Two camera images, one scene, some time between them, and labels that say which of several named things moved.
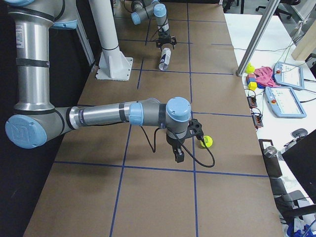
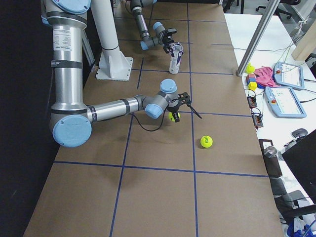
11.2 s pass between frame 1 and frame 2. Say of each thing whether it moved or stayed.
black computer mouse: stayed
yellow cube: stayed
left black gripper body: stayed
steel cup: stayed
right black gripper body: moved
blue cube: stayed
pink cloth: stayed
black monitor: stayed
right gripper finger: moved
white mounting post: stayed
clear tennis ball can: moved
